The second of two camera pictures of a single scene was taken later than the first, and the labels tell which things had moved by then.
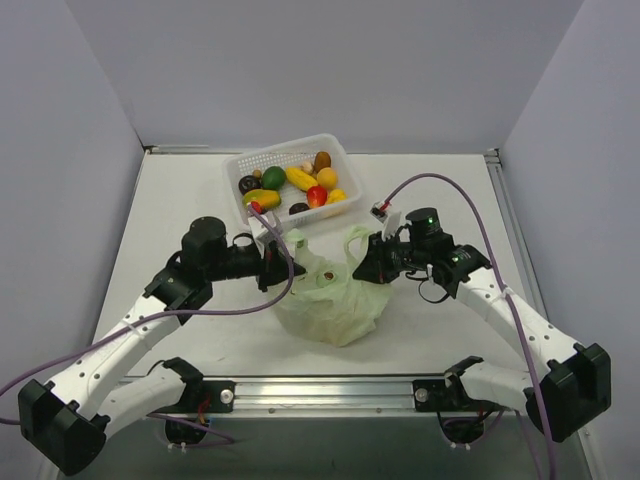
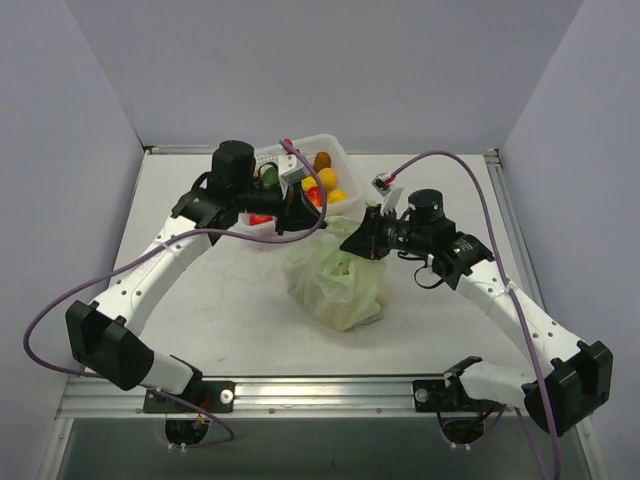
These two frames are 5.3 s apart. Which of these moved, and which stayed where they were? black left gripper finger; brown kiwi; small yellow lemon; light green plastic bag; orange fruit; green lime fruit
Moved: black left gripper finger; light green plastic bag
Stayed: brown kiwi; orange fruit; small yellow lemon; green lime fruit
